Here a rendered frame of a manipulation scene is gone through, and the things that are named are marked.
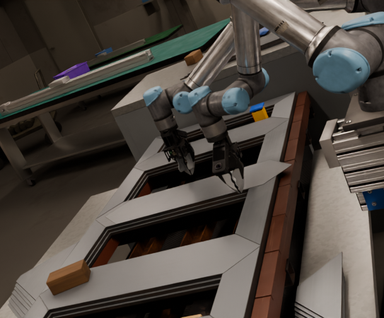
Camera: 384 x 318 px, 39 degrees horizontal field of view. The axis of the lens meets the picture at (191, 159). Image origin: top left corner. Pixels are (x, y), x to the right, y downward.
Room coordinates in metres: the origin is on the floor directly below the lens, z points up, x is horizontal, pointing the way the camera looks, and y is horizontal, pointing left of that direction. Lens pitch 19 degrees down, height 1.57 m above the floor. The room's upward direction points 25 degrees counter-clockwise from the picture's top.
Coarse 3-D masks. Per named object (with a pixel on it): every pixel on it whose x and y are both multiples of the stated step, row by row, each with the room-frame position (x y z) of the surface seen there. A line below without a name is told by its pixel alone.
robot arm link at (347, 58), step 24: (216, 0) 1.43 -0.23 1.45; (240, 0) 1.38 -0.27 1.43; (264, 0) 1.34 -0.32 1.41; (288, 0) 1.35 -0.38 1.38; (264, 24) 1.35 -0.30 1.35; (288, 24) 1.30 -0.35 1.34; (312, 24) 1.28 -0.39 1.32; (312, 48) 1.26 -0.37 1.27; (336, 48) 1.21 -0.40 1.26; (360, 48) 1.21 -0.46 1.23; (336, 72) 1.21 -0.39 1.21; (360, 72) 1.18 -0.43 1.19
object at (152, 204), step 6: (156, 192) 1.95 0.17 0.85; (162, 192) 1.93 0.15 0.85; (150, 198) 1.92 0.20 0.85; (156, 198) 1.90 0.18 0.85; (162, 198) 1.87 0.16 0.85; (144, 204) 1.89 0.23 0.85; (150, 204) 1.87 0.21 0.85; (156, 204) 1.84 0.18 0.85; (144, 210) 1.84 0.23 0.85; (150, 210) 1.81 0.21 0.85; (156, 210) 1.79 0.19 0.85; (138, 216) 1.81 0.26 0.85
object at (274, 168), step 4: (272, 160) 1.75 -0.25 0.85; (268, 164) 1.74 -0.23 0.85; (272, 164) 1.72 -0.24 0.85; (276, 164) 1.71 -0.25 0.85; (280, 164) 1.70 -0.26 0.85; (268, 168) 1.70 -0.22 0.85; (272, 168) 1.69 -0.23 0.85; (276, 168) 1.68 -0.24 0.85; (280, 168) 1.66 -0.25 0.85; (268, 172) 1.68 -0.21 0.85; (272, 172) 1.66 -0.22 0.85; (276, 172) 1.65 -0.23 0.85; (280, 172) 1.63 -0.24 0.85; (268, 176) 1.65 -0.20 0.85; (272, 176) 1.63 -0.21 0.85; (264, 180) 1.63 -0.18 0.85; (268, 180) 1.62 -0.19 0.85
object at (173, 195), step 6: (180, 186) 1.90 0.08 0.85; (186, 186) 1.88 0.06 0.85; (168, 192) 1.90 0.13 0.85; (174, 192) 1.87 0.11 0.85; (180, 192) 1.85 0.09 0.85; (168, 198) 1.85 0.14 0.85; (174, 198) 1.82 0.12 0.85; (162, 204) 1.82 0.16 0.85; (168, 204) 1.79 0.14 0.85; (174, 204) 1.77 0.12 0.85; (162, 210) 1.77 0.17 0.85
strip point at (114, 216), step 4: (124, 204) 1.98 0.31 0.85; (128, 204) 1.96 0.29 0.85; (120, 208) 1.96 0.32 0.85; (124, 208) 1.94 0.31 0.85; (112, 212) 1.96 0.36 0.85; (116, 212) 1.94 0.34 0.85; (120, 212) 1.92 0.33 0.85; (108, 216) 1.93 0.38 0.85; (112, 216) 1.92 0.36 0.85; (116, 216) 1.90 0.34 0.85; (120, 216) 1.88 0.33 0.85; (112, 220) 1.88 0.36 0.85; (116, 220) 1.87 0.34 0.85
